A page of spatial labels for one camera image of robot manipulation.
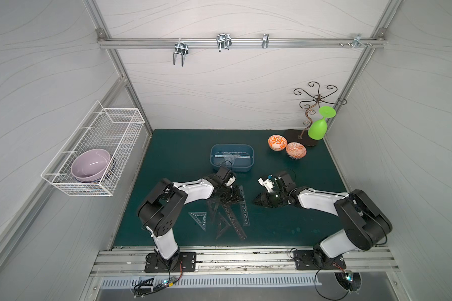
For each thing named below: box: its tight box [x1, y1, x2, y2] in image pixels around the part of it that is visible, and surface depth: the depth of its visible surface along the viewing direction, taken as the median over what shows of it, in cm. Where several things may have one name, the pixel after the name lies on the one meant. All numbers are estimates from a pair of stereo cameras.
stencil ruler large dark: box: [221, 202, 248, 241], surface depth 86 cm
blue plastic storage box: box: [210, 143, 255, 172], surface depth 107 cm
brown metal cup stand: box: [284, 81, 348, 147], surface depth 98 cm
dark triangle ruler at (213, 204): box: [207, 198, 221, 224], surface depth 90 cm
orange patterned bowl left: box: [267, 134, 289, 152], surface depth 113 cm
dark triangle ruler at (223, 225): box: [215, 211, 232, 240], surface depth 85 cm
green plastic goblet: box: [307, 105, 337, 141], surface depth 92 cm
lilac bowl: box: [70, 148, 111, 184], surface depth 61 cm
